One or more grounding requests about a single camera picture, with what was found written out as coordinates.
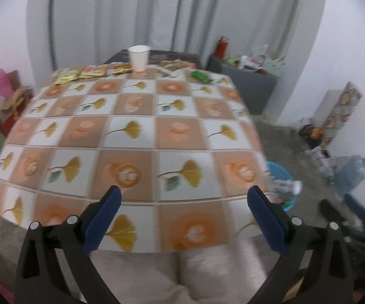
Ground patterned folding board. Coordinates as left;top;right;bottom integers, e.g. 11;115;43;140
314;82;363;140

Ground grey curtain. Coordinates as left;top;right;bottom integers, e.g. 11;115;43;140
27;0;329;80

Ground beige seat cushion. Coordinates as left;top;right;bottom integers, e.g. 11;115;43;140
87;241;278;304

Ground grey cabinet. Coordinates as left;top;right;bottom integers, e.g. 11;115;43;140
206;55;278;116

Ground red bottle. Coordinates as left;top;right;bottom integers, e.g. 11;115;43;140
214;36;229;59

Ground flat orange packets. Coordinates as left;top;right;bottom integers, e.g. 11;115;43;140
157;60;196;77

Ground clear blue water jug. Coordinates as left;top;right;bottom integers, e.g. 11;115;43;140
335;155;365;197

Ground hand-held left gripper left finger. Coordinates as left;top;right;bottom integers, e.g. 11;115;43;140
14;185;122;304

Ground blue mesh trash bin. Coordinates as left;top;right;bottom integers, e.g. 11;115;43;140
265;161;297;213

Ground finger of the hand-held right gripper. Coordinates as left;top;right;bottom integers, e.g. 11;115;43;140
344;193;365;233
319;199;349;229

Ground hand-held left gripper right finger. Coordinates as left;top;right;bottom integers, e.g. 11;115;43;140
247;185;356;304

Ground brown cardboard box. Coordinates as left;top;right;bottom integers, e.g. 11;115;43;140
0;70;34;127

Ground small green snack packet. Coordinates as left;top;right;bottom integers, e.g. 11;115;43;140
190;70;216;84

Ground dark floor clutter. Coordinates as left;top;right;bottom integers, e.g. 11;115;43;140
298;123;325;148

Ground white paper cup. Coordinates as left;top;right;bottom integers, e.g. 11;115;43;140
128;45;151;72

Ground yellow-green snack packet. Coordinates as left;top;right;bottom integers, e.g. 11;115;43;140
55;69;82;84

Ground toiletries clutter on cabinet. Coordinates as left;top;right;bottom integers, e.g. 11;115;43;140
225;44;287;77

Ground tile-pattern tablecloth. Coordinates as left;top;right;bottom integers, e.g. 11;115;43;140
0;65;273;254

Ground white bottle with strawberry label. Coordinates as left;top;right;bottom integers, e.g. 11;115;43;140
269;179;303;195

